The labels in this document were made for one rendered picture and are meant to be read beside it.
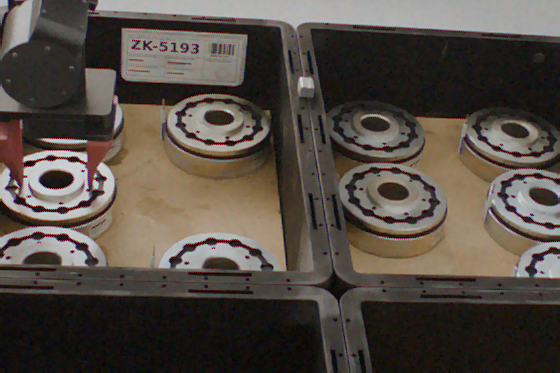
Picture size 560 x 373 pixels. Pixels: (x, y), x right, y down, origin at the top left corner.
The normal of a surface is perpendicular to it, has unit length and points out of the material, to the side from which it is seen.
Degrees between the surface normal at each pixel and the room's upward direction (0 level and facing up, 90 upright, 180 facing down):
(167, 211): 0
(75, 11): 25
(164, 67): 90
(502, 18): 0
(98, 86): 3
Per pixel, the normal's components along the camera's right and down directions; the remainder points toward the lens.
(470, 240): 0.11, -0.83
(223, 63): 0.09, 0.56
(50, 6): 0.52, -0.67
